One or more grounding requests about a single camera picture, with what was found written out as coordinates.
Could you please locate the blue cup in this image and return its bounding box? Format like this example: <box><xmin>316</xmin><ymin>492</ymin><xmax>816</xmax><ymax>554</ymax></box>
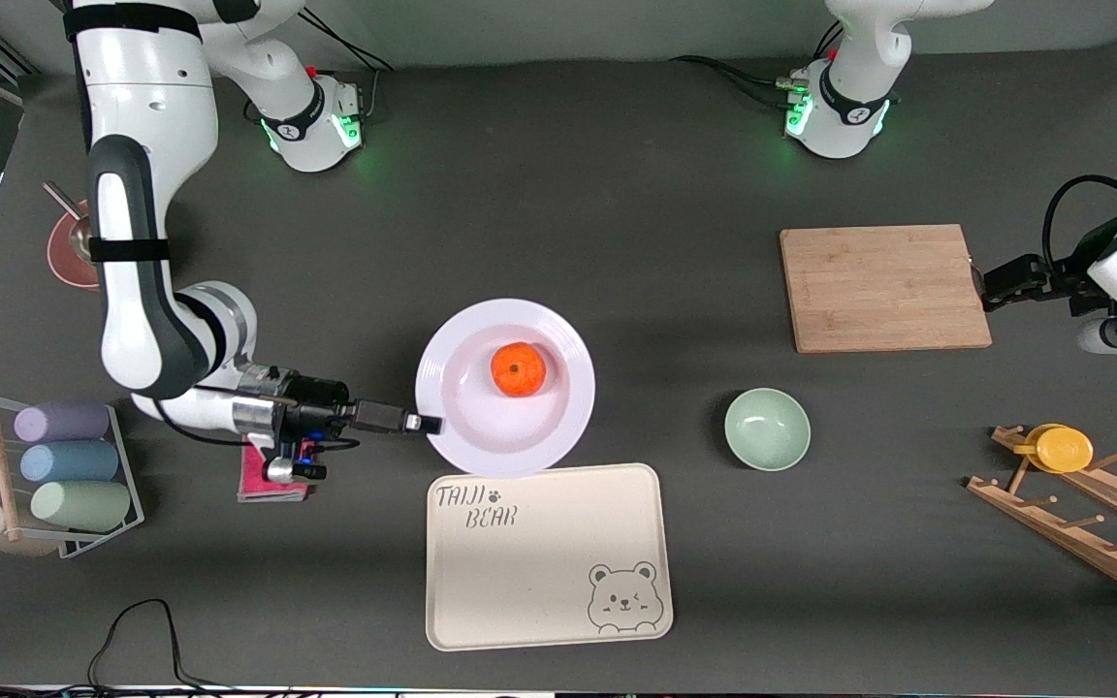
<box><xmin>19</xmin><ymin>441</ymin><xmax>121</xmax><ymax>484</ymax></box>

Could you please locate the black table cable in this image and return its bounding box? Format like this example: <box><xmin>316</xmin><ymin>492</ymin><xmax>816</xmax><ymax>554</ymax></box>
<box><xmin>88</xmin><ymin>599</ymin><xmax>230</xmax><ymax>691</ymax></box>

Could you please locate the pale green bowl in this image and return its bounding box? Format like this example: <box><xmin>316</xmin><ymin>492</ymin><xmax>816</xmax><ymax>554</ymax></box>
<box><xmin>723</xmin><ymin>388</ymin><xmax>812</xmax><ymax>473</ymax></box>

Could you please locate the pink folded cloth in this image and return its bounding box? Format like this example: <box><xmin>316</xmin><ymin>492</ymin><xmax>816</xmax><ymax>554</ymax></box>
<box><xmin>237</xmin><ymin>436</ymin><xmax>313</xmax><ymax>503</ymax></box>

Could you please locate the green cup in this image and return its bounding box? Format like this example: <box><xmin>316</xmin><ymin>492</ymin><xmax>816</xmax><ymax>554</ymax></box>
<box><xmin>30</xmin><ymin>480</ymin><xmax>133</xmax><ymax>532</ymax></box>

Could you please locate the cream bear print tray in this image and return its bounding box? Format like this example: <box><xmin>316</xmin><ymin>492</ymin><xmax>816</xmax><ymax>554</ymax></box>
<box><xmin>425</xmin><ymin>462</ymin><xmax>674</xmax><ymax>652</ymax></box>

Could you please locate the purple cup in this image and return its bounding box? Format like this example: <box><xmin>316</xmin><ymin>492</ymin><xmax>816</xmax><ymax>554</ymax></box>
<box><xmin>14</xmin><ymin>401</ymin><xmax>112</xmax><ymax>444</ymax></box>

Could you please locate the wooden peg drying rack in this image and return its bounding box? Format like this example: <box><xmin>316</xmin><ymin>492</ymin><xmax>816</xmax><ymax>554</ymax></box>
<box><xmin>966</xmin><ymin>424</ymin><xmax>1117</xmax><ymax>612</ymax></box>

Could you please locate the black right base cable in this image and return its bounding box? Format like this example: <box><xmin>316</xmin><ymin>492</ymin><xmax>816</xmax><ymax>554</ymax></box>
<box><xmin>302</xmin><ymin>12</ymin><xmax>399</xmax><ymax>125</ymax></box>

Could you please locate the yellow mug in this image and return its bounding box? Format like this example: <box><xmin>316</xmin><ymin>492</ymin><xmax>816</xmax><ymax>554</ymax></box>
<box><xmin>1012</xmin><ymin>424</ymin><xmax>1095</xmax><ymax>474</ymax></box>

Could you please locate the white round plate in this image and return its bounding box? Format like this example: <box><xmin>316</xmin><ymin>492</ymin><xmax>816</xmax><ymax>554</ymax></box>
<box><xmin>415</xmin><ymin>299</ymin><xmax>596</xmax><ymax>478</ymax></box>

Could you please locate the metal scoop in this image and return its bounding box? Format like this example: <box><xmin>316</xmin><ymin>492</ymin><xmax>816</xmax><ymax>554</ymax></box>
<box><xmin>43</xmin><ymin>181</ymin><xmax>96</xmax><ymax>263</ymax></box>

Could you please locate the pink bowl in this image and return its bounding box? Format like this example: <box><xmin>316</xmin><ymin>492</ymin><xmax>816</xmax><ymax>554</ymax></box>
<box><xmin>47</xmin><ymin>199</ymin><xmax>104</xmax><ymax>290</ymax></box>

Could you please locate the wooden cutting board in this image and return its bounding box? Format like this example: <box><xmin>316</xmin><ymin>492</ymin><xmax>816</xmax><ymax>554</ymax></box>
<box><xmin>780</xmin><ymin>224</ymin><xmax>994</xmax><ymax>354</ymax></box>

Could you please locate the orange fruit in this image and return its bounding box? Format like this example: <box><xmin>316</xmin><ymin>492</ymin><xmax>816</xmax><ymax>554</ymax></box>
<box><xmin>491</xmin><ymin>342</ymin><xmax>548</xmax><ymax>398</ymax></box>

